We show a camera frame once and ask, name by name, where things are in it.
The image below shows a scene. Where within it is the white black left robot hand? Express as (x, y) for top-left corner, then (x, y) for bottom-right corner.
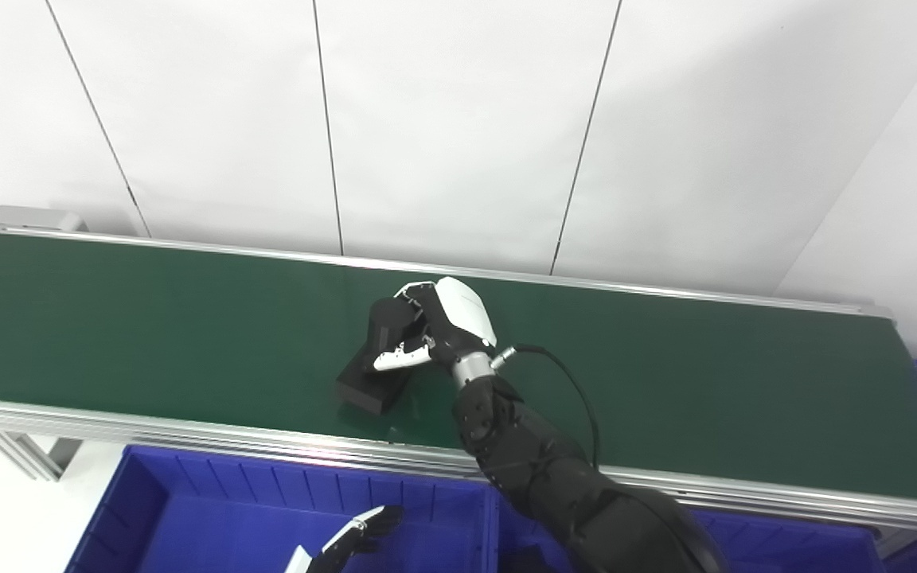
(283, 504), (406, 573)

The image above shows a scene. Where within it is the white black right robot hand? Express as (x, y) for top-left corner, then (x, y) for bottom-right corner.
(372, 276), (499, 373)

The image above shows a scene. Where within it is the black cylinder block part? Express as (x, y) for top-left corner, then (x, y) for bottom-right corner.
(335, 297), (429, 417)

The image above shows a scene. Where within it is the green conveyor belt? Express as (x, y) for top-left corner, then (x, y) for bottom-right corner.
(0, 231), (917, 507)
(0, 226), (917, 544)

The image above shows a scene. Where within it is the aluminium conveyor support leg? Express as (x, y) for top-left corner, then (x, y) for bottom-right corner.
(0, 427), (83, 483)

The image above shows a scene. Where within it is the grey conveyor motor housing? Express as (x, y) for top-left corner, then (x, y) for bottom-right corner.
(0, 205), (90, 236)

